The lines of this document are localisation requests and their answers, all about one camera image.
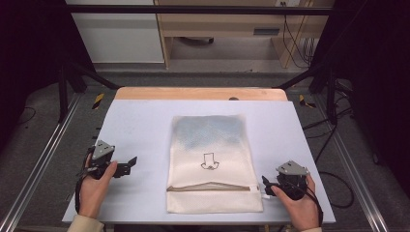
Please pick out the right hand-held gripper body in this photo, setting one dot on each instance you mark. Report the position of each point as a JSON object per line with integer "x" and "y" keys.
{"x": 292, "y": 180}

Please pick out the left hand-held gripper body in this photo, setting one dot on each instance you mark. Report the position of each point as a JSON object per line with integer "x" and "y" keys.
{"x": 102, "y": 150}

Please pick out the cream mesh laundry bag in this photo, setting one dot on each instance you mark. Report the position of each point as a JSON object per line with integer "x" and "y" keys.
{"x": 211, "y": 161}

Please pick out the person's right hand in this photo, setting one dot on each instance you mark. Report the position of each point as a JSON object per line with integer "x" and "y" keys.
{"x": 299, "y": 211}

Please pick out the person's left hand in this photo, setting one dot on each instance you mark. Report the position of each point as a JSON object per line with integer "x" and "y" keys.
{"x": 93, "y": 193}

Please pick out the white table mat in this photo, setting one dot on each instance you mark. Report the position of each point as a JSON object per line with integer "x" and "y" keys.
{"x": 138, "y": 129}

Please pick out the yellow black tape strip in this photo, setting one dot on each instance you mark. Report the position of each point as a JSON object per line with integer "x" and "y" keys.
{"x": 303, "y": 101}
{"x": 98, "y": 100}

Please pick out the black metal stand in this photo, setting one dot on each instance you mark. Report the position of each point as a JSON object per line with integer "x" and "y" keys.
{"x": 63, "y": 93}
{"x": 331, "y": 96}

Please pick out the white cabinet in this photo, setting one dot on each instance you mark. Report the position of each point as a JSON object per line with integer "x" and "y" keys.
{"x": 119, "y": 35}

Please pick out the black curtain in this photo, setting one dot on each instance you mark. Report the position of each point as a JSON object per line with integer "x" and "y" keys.
{"x": 29, "y": 58}
{"x": 377, "y": 80}

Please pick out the light wooden desk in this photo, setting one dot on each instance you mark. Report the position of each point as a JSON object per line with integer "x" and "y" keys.
{"x": 225, "y": 22}

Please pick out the aluminium floor rail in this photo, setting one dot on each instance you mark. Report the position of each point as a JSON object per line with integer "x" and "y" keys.
{"x": 42, "y": 158}
{"x": 354, "y": 170}

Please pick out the black horizontal frame bar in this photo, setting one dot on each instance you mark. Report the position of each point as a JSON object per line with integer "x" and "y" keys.
{"x": 193, "y": 10}

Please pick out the white wall socket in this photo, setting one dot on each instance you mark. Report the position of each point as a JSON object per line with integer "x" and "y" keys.
{"x": 288, "y": 2}

